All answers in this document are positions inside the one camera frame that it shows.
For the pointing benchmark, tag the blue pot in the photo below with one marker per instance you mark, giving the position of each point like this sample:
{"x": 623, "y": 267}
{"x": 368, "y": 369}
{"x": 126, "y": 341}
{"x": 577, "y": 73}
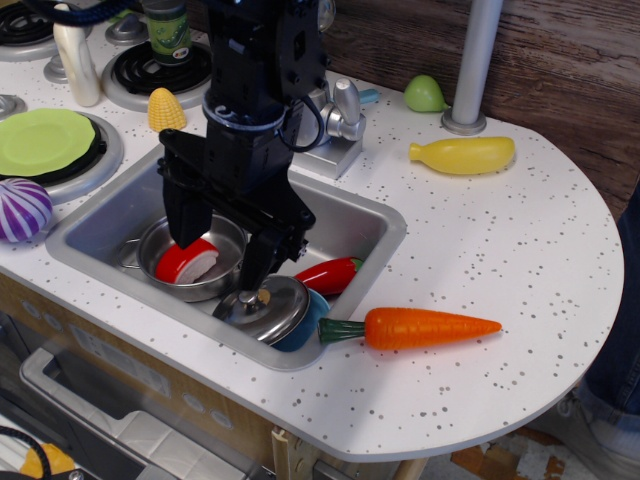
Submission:
{"x": 318, "y": 308}

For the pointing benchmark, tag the black far stove burner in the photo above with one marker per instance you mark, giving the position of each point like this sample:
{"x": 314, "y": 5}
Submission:
{"x": 25, "y": 34}

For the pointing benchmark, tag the grey stove knob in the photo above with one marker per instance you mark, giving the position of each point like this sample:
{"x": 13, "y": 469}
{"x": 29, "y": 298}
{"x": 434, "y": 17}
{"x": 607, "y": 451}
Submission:
{"x": 127, "y": 31}

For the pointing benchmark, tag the steel sink basin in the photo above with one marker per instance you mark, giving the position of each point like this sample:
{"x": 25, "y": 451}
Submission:
{"x": 96, "y": 240}

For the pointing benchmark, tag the steel pot lid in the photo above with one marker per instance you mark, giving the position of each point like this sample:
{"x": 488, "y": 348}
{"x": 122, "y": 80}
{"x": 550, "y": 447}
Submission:
{"x": 269, "y": 313}

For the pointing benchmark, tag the black stove burner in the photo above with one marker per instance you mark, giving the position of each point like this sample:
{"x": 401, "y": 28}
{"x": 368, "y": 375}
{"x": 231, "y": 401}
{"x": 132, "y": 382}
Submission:
{"x": 130, "y": 78}
{"x": 88, "y": 173}
{"x": 25, "y": 34}

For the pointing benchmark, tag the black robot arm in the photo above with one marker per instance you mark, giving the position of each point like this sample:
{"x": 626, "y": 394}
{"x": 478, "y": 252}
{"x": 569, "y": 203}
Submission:
{"x": 267, "y": 59}

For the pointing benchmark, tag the black front stove burner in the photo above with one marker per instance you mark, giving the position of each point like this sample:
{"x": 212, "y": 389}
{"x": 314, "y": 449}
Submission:
{"x": 88, "y": 173}

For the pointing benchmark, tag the grey oven door handle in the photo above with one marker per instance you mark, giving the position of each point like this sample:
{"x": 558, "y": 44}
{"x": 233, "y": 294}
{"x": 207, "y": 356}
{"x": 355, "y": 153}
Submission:
{"x": 111, "y": 440}

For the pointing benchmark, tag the green toy can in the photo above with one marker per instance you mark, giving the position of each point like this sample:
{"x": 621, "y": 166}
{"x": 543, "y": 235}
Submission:
{"x": 169, "y": 31}

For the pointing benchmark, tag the green toy pear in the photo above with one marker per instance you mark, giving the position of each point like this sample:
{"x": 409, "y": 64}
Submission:
{"x": 423, "y": 94}

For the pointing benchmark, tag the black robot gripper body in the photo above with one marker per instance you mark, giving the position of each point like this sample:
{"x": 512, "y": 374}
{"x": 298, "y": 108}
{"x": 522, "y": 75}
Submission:
{"x": 241, "y": 171}

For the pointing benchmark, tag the white toy bottle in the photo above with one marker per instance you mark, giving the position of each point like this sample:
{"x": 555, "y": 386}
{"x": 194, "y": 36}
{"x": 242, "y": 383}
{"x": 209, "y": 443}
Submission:
{"x": 77, "y": 64}

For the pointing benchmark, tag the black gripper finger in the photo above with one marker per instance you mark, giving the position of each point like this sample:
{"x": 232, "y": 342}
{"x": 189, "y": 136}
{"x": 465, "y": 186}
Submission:
{"x": 188, "y": 215}
{"x": 264, "y": 254}

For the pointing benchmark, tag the yellow toy corn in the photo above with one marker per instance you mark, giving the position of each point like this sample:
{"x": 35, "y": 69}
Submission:
{"x": 165, "y": 111}

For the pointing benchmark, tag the grey metal pole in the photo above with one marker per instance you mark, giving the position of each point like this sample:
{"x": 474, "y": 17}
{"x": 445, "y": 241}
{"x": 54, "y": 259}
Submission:
{"x": 464, "y": 116}

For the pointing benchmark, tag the orange toy carrot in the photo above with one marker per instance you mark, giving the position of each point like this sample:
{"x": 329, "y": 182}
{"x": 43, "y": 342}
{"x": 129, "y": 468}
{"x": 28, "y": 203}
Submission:
{"x": 396, "y": 328}

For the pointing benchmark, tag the person leg in jeans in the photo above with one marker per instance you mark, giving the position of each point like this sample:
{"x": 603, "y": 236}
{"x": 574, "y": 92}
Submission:
{"x": 610, "y": 388}

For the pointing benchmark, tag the grey shoe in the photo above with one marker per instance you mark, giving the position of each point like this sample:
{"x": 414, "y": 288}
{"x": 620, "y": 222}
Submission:
{"x": 608, "y": 453}

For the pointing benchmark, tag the yellow toy squash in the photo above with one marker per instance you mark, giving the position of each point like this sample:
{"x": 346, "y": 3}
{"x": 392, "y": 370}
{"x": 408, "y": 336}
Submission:
{"x": 465, "y": 156}

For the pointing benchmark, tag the small steel pan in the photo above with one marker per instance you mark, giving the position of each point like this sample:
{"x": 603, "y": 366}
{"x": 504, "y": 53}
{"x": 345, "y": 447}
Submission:
{"x": 143, "y": 253}

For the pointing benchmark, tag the green plate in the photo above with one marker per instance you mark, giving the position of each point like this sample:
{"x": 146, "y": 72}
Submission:
{"x": 44, "y": 141}

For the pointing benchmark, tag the silver toy faucet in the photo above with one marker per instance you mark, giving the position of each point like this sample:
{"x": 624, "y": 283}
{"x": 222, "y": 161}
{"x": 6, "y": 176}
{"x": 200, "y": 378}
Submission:
{"x": 343, "y": 127}

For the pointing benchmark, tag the purple striped onion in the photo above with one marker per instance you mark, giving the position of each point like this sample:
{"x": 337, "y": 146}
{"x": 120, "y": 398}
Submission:
{"x": 26, "y": 208}

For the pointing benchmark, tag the red and white sushi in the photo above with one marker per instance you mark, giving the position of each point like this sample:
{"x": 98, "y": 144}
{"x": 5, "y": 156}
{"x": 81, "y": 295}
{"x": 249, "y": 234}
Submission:
{"x": 185, "y": 266}

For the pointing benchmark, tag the red chili pepper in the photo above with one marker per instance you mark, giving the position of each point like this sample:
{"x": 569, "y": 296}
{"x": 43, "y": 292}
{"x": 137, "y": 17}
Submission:
{"x": 331, "y": 277}

